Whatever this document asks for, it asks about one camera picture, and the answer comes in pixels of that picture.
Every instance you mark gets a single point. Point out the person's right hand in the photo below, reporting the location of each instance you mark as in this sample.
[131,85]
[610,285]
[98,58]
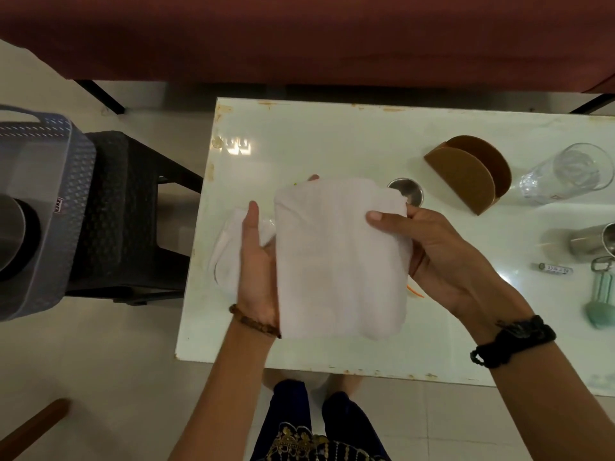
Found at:
[447,264]

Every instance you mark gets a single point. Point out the black plastic stool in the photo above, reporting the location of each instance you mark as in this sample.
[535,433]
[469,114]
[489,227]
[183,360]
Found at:
[125,211]

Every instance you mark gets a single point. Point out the brown wooden bar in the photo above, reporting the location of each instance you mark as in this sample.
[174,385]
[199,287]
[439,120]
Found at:
[29,429]

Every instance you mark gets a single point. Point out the maroon bed cover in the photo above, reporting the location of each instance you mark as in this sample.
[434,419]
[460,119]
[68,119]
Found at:
[307,38]

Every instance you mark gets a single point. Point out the steel vessel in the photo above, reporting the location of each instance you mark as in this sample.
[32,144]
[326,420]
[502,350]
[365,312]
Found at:
[8,230]

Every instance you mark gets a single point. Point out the brown wooden napkin holder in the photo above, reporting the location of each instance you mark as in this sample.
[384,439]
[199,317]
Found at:
[463,175]

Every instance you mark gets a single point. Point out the mint green bottle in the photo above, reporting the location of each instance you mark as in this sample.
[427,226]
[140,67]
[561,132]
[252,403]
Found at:
[600,302]

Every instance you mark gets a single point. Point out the steel mug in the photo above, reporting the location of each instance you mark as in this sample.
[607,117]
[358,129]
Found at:
[593,240]

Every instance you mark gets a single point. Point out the person's right forearm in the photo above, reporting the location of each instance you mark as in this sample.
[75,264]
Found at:
[552,403]

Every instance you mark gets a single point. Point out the small steel cup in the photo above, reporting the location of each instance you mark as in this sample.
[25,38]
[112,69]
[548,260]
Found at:
[408,191]

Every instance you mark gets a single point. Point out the small white tube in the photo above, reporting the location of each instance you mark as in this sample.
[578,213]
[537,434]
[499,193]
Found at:
[555,269]

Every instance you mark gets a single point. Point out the black braided wristband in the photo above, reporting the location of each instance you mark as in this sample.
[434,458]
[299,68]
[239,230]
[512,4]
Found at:
[516,338]

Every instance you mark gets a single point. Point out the dark blue embroidered garment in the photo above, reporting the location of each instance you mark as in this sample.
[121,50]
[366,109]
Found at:
[288,427]

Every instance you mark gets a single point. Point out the clear drinking glass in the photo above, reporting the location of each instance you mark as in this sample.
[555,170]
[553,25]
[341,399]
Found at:
[567,175]

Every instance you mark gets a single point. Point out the black metal bed leg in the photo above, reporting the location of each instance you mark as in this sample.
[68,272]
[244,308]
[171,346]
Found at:
[101,96]
[593,104]

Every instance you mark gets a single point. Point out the person's left thumb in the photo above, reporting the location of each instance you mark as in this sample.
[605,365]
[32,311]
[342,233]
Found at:
[251,228]

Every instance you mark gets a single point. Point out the person's right thumb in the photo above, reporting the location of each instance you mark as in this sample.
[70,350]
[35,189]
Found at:
[391,221]

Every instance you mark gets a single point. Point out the grey plastic basket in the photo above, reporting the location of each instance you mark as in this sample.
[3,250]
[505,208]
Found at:
[48,187]

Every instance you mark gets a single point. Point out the person's left forearm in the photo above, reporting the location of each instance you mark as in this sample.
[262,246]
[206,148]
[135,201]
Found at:
[226,393]

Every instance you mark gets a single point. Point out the white cloth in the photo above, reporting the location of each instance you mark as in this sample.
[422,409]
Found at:
[336,254]

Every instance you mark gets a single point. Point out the person's left hand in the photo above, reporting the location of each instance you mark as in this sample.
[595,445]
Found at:
[257,283]

